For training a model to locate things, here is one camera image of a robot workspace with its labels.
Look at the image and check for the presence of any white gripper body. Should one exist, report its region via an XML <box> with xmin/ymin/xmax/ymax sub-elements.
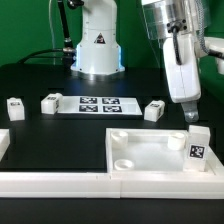
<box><xmin>163</xmin><ymin>34</ymin><xmax>201</xmax><ymax>103</ymax></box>

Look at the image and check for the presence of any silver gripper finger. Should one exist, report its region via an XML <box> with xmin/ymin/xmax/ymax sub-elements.
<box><xmin>181</xmin><ymin>101</ymin><xmax>199</xmax><ymax>122</ymax></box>

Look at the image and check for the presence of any white square table top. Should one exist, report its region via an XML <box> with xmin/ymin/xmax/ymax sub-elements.
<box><xmin>105</xmin><ymin>128</ymin><xmax>224</xmax><ymax>175</ymax></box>

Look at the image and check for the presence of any white front fence bar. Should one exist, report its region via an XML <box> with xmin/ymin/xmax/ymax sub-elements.
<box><xmin>0</xmin><ymin>172</ymin><xmax>224</xmax><ymax>199</ymax></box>

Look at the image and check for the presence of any black cable at base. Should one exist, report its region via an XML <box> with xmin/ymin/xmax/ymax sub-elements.
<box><xmin>17</xmin><ymin>46</ymin><xmax>77</xmax><ymax>66</ymax></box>

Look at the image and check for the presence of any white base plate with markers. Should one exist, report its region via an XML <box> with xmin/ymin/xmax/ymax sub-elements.
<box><xmin>59</xmin><ymin>96</ymin><xmax>142</xmax><ymax>115</ymax></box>

